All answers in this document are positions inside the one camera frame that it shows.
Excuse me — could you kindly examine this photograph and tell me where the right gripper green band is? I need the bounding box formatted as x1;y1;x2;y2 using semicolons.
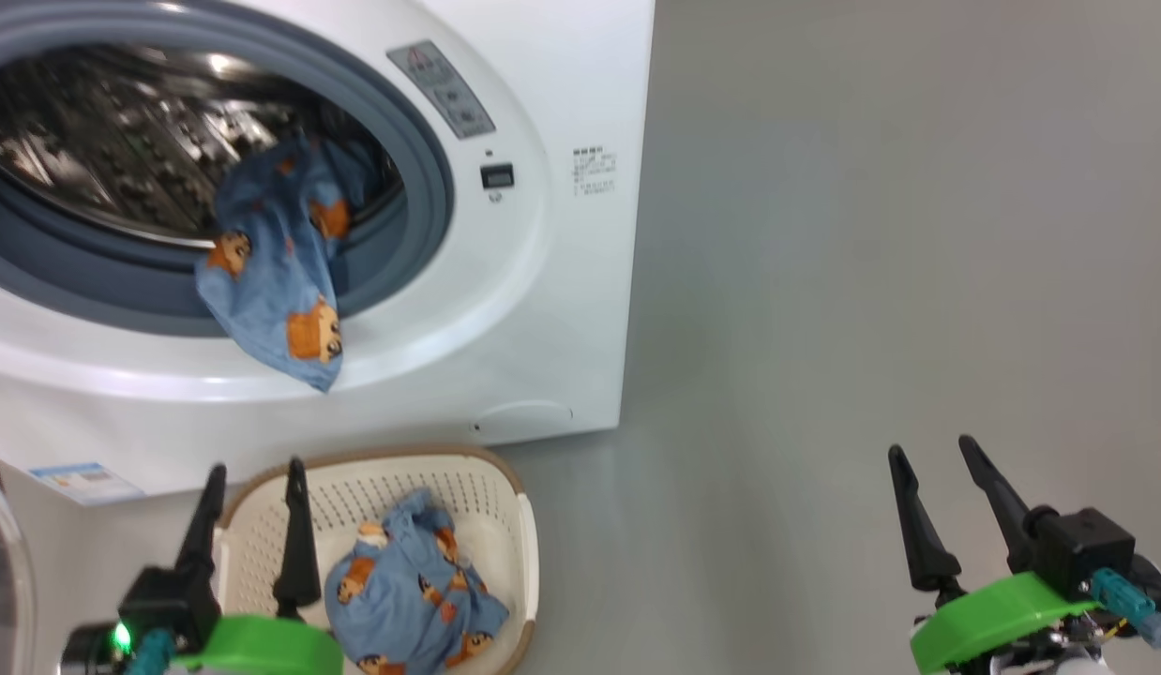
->
886;434;1137;675

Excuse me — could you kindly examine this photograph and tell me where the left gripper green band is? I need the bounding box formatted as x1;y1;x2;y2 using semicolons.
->
60;456;346;675

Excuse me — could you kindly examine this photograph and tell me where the blue bear print garment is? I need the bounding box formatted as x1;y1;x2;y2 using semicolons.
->
194;131;380;395
324;487;511;675

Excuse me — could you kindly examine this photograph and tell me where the cream perforated laundry basket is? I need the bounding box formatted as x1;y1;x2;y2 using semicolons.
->
215;445;541;675

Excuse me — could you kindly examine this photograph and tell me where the white front-load washing machine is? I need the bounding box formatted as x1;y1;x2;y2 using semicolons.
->
0;0;656;507

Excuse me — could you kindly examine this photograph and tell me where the grey rubber door gasket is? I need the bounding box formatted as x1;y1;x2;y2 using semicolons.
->
0;0;456;338

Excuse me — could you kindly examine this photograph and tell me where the steel washing machine drum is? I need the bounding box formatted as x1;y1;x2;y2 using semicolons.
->
0;42;403;250

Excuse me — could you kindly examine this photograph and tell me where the blue white energy label sticker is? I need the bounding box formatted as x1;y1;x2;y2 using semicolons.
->
27;461;146;507

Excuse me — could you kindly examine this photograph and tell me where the round white filter cover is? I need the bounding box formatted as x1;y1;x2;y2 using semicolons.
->
473;401;575;443

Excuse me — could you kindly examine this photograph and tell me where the grey washer control panel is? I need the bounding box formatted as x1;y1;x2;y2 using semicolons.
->
386;39;497;142

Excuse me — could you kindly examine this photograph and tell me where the printed instruction text label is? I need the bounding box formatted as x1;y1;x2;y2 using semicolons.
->
571;145;620;198

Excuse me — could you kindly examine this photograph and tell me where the teal cable connector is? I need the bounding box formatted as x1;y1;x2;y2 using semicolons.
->
126;628;178;675
1092;567;1159;640

